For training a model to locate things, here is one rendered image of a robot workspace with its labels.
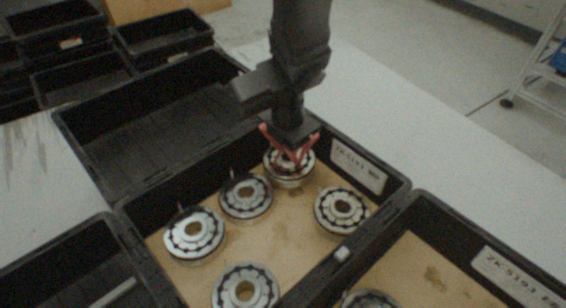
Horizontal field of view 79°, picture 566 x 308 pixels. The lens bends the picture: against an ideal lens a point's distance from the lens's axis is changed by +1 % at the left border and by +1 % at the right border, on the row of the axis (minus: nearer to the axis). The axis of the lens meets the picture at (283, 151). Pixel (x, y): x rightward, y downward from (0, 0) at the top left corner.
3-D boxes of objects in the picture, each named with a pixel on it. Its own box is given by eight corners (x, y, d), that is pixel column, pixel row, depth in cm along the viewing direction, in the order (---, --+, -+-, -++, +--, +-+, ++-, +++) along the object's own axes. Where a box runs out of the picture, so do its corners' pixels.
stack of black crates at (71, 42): (119, 66, 219) (89, -7, 185) (136, 94, 200) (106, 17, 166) (47, 89, 203) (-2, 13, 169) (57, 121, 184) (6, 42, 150)
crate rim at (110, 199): (215, 51, 89) (213, 43, 87) (294, 107, 74) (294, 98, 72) (52, 121, 71) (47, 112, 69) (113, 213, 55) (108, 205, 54)
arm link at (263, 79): (331, 69, 45) (297, 19, 47) (256, 102, 41) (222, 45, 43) (306, 109, 56) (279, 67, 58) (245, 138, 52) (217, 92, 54)
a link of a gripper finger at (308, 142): (293, 180, 63) (291, 145, 56) (268, 158, 67) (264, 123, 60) (318, 161, 66) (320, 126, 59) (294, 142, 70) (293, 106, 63)
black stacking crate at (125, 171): (219, 83, 96) (213, 46, 87) (292, 139, 81) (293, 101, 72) (74, 152, 78) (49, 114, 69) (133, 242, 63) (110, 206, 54)
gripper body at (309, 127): (294, 151, 57) (293, 118, 52) (256, 121, 62) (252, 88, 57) (321, 132, 60) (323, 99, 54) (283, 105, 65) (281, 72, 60)
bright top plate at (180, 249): (207, 197, 64) (206, 196, 63) (234, 236, 58) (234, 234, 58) (155, 226, 60) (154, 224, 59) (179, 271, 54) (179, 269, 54)
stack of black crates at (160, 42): (204, 79, 210) (189, 5, 177) (227, 104, 193) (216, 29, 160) (140, 102, 195) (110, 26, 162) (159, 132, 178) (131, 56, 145)
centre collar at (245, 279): (249, 270, 54) (249, 268, 53) (268, 296, 51) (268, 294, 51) (222, 289, 52) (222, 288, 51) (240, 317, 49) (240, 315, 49)
